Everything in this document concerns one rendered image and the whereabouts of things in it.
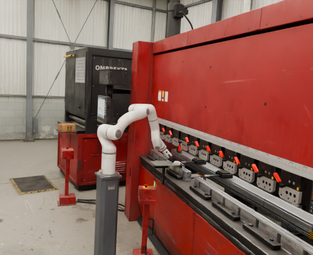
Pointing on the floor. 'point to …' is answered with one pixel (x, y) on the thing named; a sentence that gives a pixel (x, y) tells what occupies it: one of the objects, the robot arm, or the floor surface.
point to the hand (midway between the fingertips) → (171, 160)
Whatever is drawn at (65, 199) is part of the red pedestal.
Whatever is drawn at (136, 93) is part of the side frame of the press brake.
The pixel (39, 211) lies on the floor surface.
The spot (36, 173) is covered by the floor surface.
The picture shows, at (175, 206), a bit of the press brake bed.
